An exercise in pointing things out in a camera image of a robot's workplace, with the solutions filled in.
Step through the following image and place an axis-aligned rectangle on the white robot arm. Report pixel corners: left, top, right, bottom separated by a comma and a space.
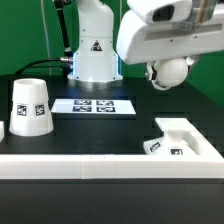
69, 0, 224, 84

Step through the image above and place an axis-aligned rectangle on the white lamp bulb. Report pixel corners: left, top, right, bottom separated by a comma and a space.
150, 58, 188, 91

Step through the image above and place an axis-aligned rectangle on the black cable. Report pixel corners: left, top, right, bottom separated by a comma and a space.
13, 0, 74, 76

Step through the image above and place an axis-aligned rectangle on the white block at left edge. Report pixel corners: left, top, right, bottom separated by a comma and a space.
0, 121, 4, 142

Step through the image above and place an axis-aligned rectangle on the white frame wall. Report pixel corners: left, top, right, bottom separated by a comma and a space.
0, 123, 224, 179

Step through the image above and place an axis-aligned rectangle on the white lamp shade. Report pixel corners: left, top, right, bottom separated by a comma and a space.
9, 78, 53, 137

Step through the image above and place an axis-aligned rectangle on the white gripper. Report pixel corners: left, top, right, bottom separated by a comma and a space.
116, 9, 224, 80

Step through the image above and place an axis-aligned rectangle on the white marker sheet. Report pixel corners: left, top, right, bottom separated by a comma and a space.
51, 99, 136, 115

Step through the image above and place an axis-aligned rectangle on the white lamp base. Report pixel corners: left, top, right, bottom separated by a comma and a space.
143, 118, 195, 157

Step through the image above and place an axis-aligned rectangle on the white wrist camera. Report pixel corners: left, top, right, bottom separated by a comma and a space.
127, 0, 193, 23

